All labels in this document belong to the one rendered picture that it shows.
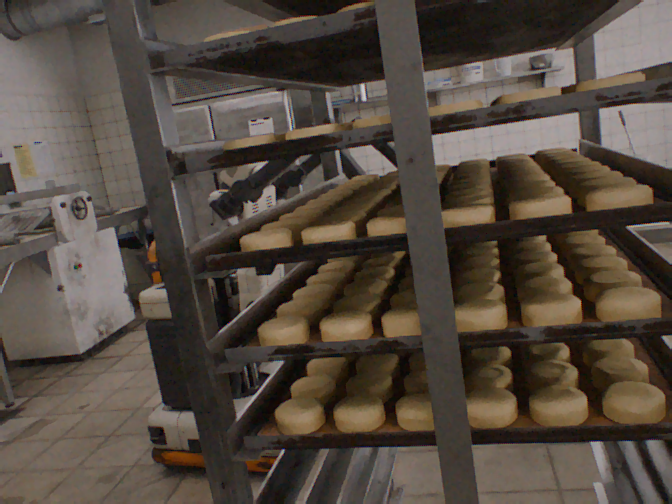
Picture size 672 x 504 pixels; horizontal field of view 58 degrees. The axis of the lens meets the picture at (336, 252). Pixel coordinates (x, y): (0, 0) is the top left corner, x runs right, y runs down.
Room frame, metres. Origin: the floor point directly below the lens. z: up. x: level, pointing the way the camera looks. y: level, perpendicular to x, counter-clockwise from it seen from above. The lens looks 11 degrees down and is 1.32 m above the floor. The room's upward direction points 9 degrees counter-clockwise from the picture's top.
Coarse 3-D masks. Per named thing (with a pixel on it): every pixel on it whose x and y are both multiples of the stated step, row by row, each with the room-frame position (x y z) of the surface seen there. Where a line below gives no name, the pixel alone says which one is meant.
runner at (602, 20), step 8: (616, 0) 0.57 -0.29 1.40; (624, 0) 0.56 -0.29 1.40; (632, 0) 0.57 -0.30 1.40; (640, 0) 0.58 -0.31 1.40; (608, 8) 0.61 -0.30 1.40; (616, 8) 0.61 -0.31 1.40; (624, 8) 0.62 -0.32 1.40; (632, 8) 0.63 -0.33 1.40; (600, 16) 0.65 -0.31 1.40; (608, 16) 0.67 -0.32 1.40; (616, 16) 0.68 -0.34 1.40; (592, 24) 0.72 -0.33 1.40; (600, 24) 0.73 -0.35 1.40; (576, 32) 0.81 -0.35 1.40; (584, 32) 0.80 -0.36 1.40; (592, 32) 0.82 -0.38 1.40; (568, 40) 0.88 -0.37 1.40; (576, 40) 0.90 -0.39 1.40; (560, 48) 1.00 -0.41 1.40; (568, 48) 1.03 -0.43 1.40
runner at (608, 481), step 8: (592, 448) 1.02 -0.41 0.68; (600, 448) 1.01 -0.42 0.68; (600, 456) 0.99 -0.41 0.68; (600, 464) 0.96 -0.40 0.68; (608, 464) 0.96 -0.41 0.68; (600, 472) 0.94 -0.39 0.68; (608, 472) 0.94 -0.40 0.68; (608, 480) 0.92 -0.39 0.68; (608, 488) 0.90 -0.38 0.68; (616, 488) 0.89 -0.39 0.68; (608, 496) 0.88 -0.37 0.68; (616, 496) 0.87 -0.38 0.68
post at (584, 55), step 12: (576, 48) 1.01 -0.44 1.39; (588, 48) 1.00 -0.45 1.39; (576, 60) 1.01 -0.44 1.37; (588, 60) 1.00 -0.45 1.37; (576, 72) 1.02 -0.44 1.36; (588, 72) 1.01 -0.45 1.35; (588, 120) 1.01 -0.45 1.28; (600, 120) 1.00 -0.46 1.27; (588, 132) 1.01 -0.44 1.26; (600, 132) 1.00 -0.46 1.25; (600, 144) 1.00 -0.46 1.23
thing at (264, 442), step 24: (288, 384) 0.67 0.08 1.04; (360, 432) 0.51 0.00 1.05; (384, 432) 0.50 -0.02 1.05; (408, 432) 0.50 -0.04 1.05; (432, 432) 0.49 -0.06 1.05; (480, 432) 0.48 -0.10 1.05; (504, 432) 0.48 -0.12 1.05; (528, 432) 0.47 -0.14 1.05; (552, 432) 0.47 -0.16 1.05; (576, 432) 0.46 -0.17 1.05; (600, 432) 0.46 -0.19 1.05; (624, 432) 0.45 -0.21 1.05; (648, 432) 0.45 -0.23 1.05
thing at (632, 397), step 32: (416, 352) 0.66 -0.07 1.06; (480, 352) 0.63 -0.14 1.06; (512, 352) 0.67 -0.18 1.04; (544, 352) 0.60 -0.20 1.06; (576, 352) 0.64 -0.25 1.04; (608, 352) 0.58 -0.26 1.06; (640, 352) 0.61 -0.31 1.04; (320, 384) 0.62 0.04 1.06; (352, 384) 0.60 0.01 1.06; (384, 384) 0.59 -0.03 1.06; (416, 384) 0.58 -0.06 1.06; (480, 384) 0.56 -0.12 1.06; (512, 384) 0.57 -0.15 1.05; (544, 384) 0.54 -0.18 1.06; (576, 384) 0.54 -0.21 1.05; (608, 384) 0.53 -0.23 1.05; (640, 384) 0.50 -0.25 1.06; (288, 416) 0.55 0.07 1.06; (320, 416) 0.56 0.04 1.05; (352, 416) 0.53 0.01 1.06; (384, 416) 0.55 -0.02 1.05; (416, 416) 0.52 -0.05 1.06; (480, 416) 0.50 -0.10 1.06; (512, 416) 0.50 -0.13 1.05; (544, 416) 0.49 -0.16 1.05; (576, 416) 0.48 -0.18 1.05; (608, 416) 0.48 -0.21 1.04; (640, 416) 0.46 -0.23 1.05
